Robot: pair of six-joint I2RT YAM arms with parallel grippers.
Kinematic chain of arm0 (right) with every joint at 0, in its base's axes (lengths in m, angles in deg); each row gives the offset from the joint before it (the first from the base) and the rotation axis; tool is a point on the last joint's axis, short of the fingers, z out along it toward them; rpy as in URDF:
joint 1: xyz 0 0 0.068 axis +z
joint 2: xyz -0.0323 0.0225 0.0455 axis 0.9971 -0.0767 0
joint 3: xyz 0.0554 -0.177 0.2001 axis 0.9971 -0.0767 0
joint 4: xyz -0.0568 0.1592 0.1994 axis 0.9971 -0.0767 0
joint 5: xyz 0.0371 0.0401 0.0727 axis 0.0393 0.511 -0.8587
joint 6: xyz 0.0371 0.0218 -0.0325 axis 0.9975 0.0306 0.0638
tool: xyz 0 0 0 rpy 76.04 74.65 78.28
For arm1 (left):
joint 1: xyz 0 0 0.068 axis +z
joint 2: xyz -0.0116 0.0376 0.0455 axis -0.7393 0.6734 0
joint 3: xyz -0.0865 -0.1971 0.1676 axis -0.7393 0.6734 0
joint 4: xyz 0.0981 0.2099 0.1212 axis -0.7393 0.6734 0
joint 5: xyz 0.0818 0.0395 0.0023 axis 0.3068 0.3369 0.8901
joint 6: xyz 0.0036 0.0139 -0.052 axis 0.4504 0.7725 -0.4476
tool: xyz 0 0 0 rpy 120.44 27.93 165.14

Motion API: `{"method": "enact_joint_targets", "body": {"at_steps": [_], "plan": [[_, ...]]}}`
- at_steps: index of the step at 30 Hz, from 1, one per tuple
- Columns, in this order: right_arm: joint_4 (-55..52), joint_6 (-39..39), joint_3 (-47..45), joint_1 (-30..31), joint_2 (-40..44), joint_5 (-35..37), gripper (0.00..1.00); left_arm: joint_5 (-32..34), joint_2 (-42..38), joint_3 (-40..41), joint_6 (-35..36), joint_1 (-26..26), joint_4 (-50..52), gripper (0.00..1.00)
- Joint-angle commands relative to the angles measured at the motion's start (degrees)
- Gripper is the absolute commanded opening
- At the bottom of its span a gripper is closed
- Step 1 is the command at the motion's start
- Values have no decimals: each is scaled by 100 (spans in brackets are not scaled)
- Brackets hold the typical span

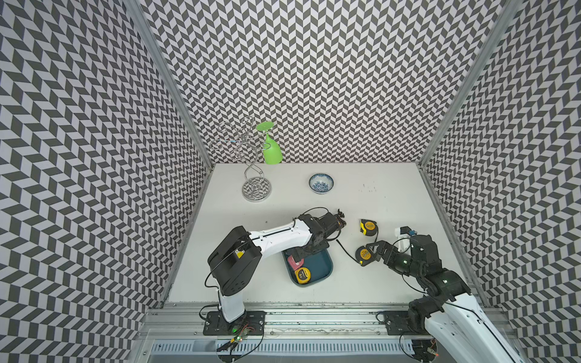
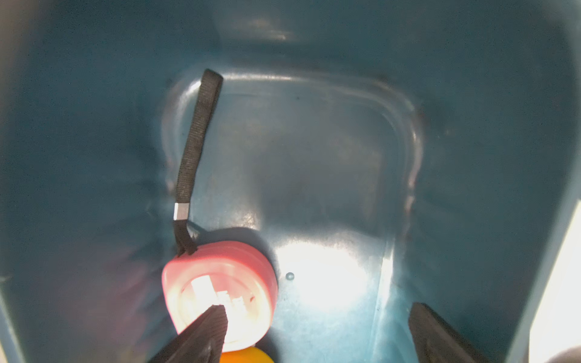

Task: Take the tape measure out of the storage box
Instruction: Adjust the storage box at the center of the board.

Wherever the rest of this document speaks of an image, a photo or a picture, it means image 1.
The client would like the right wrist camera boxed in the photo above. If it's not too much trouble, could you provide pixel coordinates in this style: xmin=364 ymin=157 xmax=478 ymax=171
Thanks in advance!
xmin=394 ymin=226 xmax=418 ymax=241

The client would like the chrome wire cup stand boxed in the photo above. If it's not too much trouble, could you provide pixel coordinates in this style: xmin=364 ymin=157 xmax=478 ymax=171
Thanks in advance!
xmin=211 ymin=116 xmax=272 ymax=203

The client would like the teal plastic storage tray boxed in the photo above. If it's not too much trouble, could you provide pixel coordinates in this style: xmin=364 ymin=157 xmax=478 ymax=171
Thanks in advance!
xmin=282 ymin=250 xmax=334 ymax=287

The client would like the green plastic cup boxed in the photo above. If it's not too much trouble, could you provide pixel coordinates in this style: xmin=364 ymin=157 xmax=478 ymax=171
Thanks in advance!
xmin=257 ymin=121 xmax=283 ymax=165

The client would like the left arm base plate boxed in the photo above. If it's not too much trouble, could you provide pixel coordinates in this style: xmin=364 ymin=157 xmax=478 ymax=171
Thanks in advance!
xmin=203 ymin=311 xmax=266 ymax=336

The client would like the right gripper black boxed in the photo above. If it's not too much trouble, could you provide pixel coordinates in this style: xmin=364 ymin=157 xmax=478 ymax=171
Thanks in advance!
xmin=365 ymin=240 xmax=424 ymax=279

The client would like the yellow tape measure front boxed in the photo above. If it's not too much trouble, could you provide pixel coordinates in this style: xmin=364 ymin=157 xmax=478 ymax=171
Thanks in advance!
xmin=294 ymin=267 xmax=312 ymax=284

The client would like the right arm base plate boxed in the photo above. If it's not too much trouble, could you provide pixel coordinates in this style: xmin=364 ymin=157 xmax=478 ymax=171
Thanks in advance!
xmin=380 ymin=311 xmax=430 ymax=337

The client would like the blue white ceramic bowl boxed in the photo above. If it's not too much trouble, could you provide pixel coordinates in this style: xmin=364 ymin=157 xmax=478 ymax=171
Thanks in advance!
xmin=308 ymin=173 xmax=334 ymax=195

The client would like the pink tape measure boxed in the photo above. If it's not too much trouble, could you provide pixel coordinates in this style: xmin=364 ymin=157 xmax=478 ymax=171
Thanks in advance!
xmin=287 ymin=256 xmax=304 ymax=271

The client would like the large yellow black tape measure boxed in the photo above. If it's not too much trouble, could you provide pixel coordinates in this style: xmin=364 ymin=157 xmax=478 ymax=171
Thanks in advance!
xmin=359 ymin=219 xmax=378 ymax=237

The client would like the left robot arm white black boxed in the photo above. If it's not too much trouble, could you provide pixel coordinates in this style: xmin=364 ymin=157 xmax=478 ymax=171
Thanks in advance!
xmin=207 ymin=211 xmax=346 ymax=323

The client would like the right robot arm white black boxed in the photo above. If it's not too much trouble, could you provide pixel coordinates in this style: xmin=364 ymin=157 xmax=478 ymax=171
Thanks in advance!
xmin=356 ymin=234 xmax=525 ymax=362

